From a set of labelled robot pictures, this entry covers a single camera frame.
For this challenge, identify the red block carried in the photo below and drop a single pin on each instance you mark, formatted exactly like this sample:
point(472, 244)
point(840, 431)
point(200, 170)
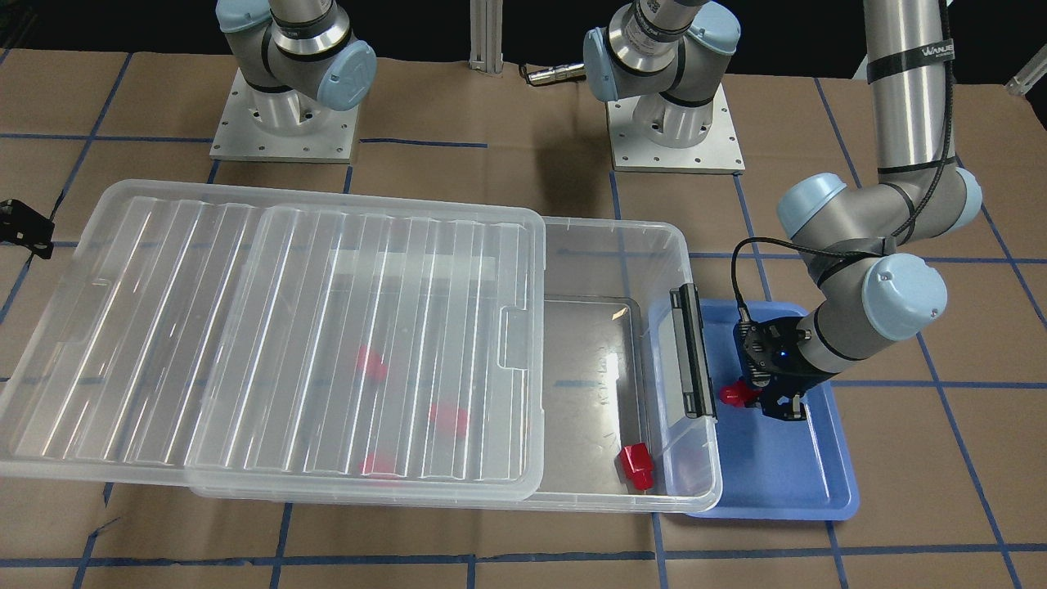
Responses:
point(739, 394)

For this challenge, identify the blue plastic tray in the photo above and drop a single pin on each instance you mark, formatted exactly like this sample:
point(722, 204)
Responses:
point(763, 468)

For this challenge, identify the red block under lid front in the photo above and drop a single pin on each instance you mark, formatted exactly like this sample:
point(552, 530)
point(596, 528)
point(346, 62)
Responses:
point(379, 466)

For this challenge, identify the black box latch handle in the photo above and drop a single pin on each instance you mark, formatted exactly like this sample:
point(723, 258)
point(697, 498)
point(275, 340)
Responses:
point(696, 383)

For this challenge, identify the red block under lid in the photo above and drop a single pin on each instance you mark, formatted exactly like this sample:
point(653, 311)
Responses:
point(449, 421)
point(379, 466)
point(370, 365)

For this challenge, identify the clear plastic storage box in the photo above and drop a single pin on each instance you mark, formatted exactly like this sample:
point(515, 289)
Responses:
point(551, 332)

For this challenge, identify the red block under lid middle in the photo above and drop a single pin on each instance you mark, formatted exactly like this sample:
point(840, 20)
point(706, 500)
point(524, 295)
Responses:
point(449, 421)

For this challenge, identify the red block near box wall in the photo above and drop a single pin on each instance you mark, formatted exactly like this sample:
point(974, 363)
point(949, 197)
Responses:
point(637, 466)

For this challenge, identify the clear plastic box lid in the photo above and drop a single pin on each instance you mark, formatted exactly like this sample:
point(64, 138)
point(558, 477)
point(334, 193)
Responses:
point(112, 382)

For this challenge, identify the aluminium frame profile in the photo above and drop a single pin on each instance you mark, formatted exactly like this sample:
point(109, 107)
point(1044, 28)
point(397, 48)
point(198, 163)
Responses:
point(485, 36)

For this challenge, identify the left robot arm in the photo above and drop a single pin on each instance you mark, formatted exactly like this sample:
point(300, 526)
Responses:
point(671, 56)

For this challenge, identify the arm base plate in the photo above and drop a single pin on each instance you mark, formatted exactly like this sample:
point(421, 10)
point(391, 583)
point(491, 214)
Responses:
point(650, 135)
point(260, 127)

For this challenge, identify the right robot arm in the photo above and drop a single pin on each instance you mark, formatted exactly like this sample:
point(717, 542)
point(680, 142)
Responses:
point(305, 46)

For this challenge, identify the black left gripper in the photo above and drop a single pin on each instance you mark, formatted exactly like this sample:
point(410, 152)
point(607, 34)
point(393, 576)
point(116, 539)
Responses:
point(797, 379)

